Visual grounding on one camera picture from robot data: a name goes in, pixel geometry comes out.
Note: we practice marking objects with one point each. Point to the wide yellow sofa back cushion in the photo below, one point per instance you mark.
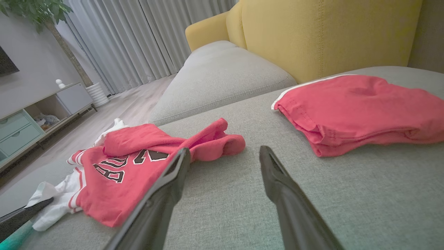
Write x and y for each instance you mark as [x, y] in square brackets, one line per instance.
[329, 34]

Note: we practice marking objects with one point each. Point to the red shorts with white stripe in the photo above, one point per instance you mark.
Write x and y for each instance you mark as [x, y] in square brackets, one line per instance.
[364, 111]

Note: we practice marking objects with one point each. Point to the red white lettered jersey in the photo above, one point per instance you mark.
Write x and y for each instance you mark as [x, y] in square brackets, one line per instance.
[138, 139]

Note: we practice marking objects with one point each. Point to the grey pleated curtain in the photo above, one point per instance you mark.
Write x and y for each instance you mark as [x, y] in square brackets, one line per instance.
[138, 41]

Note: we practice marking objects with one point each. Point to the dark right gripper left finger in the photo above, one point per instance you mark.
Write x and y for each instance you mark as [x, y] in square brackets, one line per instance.
[156, 205]

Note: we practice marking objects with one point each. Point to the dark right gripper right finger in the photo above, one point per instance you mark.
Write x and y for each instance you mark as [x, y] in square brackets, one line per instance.
[295, 208]

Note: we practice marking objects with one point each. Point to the large grey sofa seat cushion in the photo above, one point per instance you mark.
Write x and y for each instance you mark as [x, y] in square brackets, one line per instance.
[225, 208]

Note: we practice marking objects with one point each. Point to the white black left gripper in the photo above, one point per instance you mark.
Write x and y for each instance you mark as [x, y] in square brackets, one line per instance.
[14, 238]

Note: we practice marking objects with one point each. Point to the white ribbed plant pot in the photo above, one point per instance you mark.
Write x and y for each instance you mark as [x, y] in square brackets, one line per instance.
[97, 95]

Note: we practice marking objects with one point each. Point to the green indoor tree plant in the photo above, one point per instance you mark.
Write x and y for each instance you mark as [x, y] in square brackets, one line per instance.
[38, 10]

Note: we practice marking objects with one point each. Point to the black television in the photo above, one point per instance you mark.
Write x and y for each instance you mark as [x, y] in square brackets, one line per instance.
[5, 64]

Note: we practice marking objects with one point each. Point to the clutter inside cabinet shelf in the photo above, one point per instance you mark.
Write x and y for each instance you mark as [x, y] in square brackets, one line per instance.
[47, 119]

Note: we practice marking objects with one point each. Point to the grey mint TV cabinet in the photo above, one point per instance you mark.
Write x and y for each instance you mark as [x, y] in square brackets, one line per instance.
[73, 99]

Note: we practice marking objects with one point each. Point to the small white figurine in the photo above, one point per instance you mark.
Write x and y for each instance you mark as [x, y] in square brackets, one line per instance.
[59, 83]

